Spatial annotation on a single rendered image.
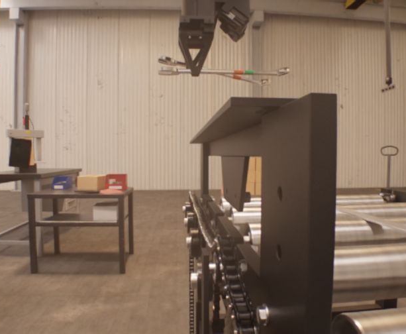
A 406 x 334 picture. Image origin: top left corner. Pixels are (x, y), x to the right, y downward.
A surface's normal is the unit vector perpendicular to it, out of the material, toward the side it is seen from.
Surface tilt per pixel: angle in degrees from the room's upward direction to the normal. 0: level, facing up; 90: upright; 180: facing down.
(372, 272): 71
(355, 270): 65
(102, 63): 90
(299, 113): 90
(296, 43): 90
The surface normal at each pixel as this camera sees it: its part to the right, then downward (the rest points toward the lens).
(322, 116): 0.07, 0.04
